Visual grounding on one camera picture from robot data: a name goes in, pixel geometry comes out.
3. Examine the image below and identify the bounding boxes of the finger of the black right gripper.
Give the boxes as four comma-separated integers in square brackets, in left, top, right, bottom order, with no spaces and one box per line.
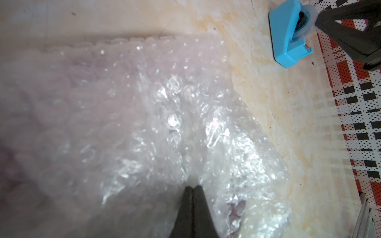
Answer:
[315,0,381,71]

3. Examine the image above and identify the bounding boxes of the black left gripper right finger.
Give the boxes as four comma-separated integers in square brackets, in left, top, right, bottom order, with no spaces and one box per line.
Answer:
[193,185,219,238]

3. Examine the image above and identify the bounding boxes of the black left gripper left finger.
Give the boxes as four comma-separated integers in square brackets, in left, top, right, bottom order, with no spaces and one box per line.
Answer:
[169,186,194,238]

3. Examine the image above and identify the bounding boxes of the clear bubble wrap sheet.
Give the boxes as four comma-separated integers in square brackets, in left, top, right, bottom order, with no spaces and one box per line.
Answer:
[1,35,291,238]

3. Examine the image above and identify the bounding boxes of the clear tape roll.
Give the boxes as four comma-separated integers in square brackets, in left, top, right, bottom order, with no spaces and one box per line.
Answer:
[292,5,318,40]

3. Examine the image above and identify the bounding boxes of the blue tape dispenser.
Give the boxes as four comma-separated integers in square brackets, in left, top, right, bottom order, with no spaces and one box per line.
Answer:
[269,0,313,68]

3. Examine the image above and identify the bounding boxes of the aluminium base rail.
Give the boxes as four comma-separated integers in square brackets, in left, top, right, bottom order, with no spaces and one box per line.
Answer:
[352,192,378,238]

